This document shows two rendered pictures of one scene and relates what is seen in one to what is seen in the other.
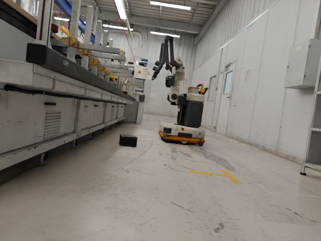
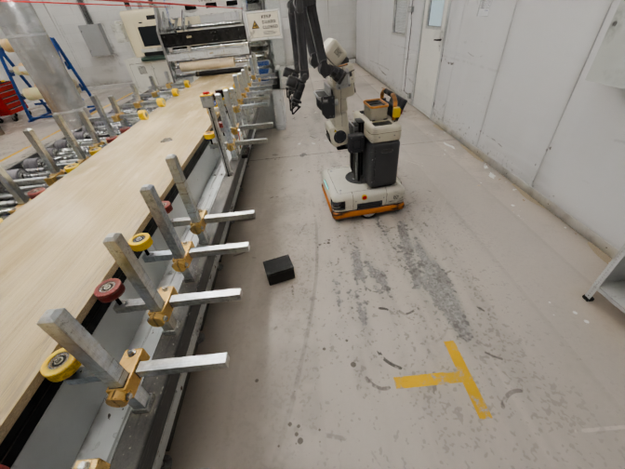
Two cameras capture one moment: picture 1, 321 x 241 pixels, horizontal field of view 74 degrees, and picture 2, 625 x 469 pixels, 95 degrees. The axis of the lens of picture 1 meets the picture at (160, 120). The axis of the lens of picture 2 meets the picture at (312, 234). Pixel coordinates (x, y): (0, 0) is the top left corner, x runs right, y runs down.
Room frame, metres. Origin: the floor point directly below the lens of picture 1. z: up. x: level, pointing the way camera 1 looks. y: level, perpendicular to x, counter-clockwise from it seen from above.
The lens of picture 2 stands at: (1.14, 0.02, 1.56)
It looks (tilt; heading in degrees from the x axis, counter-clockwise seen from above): 38 degrees down; 3
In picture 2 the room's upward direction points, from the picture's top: 6 degrees counter-clockwise
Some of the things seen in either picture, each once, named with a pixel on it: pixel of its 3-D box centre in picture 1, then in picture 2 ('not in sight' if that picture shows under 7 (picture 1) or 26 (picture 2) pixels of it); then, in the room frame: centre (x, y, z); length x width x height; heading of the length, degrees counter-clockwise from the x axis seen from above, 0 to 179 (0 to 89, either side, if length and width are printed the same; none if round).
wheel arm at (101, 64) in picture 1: (102, 64); (179, 301); (1.79, 0.54, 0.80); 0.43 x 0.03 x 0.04; 93
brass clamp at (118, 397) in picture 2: (86, 52); (127, 376); (1.52, 0.57, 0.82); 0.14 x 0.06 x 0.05; 3
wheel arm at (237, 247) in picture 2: (108, 69); (197, 252); (2.04, 0.55, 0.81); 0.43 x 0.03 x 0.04; 93
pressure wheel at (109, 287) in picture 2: not in sight; (115, 297); (1.78, 0.73, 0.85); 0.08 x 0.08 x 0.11
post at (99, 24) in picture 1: (96, 51); (149, 294); (1.74, 0.58, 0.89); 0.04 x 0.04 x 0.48; 3
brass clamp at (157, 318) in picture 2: (95, 63); (163, 305); (1.77, 0.58, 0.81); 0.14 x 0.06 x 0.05; 3
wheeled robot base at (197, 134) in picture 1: (180, 132); (360, 188); (3.60, -0.36, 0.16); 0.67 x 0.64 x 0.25; 98
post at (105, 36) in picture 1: (103, 57); (173, 241); (1.99, 0.60, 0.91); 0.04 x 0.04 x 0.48; 3
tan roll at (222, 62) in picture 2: not in sight; (221, 62); (6.07, 1.35, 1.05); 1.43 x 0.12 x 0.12; 93
